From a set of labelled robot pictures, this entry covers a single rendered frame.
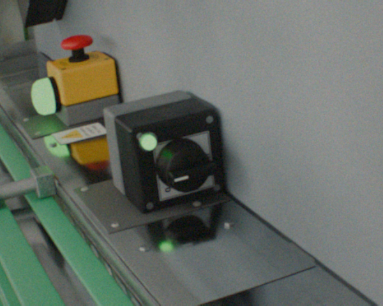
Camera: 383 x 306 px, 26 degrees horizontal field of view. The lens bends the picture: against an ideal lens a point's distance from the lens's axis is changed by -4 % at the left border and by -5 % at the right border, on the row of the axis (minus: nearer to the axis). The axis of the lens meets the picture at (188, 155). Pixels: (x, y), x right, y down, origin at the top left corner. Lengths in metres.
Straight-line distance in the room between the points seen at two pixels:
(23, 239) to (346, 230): 0.32
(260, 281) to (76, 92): 0.45
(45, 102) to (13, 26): 0.49
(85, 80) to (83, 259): 0.32
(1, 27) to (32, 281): 0.82
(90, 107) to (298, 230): 0.41
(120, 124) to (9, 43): 0.76
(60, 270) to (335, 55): 0.31
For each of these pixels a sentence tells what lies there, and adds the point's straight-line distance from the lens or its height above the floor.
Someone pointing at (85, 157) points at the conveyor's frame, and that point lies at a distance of 0.89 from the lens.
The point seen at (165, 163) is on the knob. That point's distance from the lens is 0.71.
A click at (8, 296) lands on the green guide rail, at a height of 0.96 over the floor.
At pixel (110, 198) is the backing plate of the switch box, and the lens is 0.78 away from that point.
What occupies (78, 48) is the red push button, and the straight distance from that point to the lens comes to 1.00.
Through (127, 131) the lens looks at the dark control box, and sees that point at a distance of 0.72.
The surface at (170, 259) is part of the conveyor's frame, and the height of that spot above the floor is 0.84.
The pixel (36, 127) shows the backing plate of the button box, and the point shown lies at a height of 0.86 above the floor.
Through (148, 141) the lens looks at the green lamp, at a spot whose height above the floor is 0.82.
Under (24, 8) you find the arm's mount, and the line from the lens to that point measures 1.20.
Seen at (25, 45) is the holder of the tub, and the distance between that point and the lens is 1.48.
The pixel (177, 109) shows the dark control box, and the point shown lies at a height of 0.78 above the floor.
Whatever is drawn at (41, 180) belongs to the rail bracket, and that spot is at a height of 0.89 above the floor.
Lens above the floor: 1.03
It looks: 19 degrees down
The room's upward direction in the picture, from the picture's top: 104 degrees counter-clockwise
